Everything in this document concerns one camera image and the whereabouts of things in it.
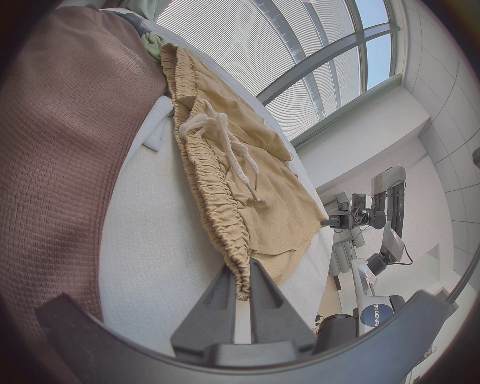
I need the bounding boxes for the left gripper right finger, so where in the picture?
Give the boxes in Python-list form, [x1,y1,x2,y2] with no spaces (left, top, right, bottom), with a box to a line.
[247,260,318,356]

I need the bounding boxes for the window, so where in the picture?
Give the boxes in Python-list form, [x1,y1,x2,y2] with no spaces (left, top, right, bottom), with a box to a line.
[153,0,409,149]

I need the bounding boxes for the grey-green curtain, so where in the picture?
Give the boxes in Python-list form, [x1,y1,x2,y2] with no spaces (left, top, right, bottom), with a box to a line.
[127,0,166,23]

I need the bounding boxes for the brown waffle garment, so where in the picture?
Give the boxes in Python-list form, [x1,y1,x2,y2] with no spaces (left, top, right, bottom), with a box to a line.
[0,5,170,328]

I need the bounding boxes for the green garment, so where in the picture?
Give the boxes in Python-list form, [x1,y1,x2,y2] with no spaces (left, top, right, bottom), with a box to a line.
[140,31,168,70]

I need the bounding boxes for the bed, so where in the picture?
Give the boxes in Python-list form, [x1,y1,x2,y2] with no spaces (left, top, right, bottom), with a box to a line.
[98,7,339,340]

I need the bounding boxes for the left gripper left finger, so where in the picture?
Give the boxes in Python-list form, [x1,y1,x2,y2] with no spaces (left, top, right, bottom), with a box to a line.
[170,262,245,358]

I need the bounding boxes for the white garment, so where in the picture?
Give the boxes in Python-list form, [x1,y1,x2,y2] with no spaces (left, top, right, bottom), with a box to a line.
[144,95,178,153]

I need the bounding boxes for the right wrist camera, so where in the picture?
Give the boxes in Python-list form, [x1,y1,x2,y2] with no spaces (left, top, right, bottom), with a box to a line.
[334,191,352,214]

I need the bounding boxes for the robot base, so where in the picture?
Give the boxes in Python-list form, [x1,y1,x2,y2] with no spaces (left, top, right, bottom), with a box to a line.
[316,241,409,337]

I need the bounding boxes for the tan shorts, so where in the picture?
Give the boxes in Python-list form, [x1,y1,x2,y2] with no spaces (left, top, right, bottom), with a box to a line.
[159,43,330,301]

